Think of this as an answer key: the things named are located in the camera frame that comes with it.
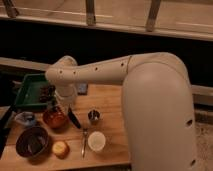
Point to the dark purple bowl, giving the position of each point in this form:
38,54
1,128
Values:
32,142

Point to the green plastic tray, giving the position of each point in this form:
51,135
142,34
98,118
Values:
28,94

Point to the small metal cup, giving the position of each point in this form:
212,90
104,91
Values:
94,117

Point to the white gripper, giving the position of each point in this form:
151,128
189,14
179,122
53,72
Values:
66,96

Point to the white cup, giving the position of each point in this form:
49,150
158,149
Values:
96,141

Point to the red bowl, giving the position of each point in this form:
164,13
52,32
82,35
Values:
54,118

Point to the dark toy grapes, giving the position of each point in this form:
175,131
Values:
46,93

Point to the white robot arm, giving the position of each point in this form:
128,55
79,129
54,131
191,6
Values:
156,101

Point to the metal spoon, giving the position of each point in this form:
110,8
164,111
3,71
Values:
84,141

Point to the blue sponge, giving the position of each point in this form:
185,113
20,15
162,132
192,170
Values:
82,89

